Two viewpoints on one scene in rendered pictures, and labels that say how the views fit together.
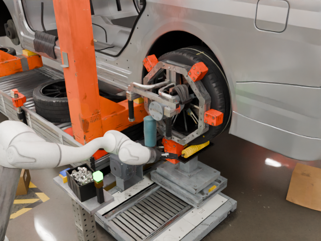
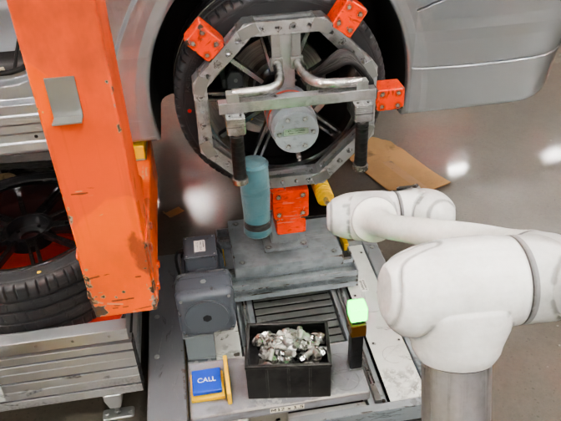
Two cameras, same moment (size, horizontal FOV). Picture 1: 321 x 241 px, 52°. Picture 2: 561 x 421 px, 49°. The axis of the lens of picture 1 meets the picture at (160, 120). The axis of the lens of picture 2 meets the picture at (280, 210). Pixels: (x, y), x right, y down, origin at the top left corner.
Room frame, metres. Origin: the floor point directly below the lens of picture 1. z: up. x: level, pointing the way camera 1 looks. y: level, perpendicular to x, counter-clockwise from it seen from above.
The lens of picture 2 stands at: (0.98, 1.28, 1.66)
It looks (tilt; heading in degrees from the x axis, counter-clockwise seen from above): 35 degrees down; 307
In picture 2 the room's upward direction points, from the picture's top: 2 degrees counter-clockwise
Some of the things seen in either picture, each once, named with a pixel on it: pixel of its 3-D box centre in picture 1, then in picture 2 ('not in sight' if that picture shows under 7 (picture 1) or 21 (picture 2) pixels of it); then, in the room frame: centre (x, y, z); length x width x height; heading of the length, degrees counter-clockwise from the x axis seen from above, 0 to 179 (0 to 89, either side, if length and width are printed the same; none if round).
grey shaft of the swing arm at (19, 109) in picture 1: (21, 117); not in sight; (2.89, 1.38, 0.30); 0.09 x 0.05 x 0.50; 45
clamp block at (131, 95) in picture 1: (133, 94); (235, 119); (1.96, 0.17, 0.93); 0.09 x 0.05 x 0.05; 135
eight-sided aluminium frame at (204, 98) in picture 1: (174, 103); (285, 106); (1.98, -0.09, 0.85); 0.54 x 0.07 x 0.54; 45
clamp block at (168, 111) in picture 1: (172, 109); (360, 106); (1.72, -0.07, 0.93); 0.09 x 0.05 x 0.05; 135
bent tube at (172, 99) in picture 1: (173, 86); (327, 60); (1.83, -0.08, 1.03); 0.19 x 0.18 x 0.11; 135
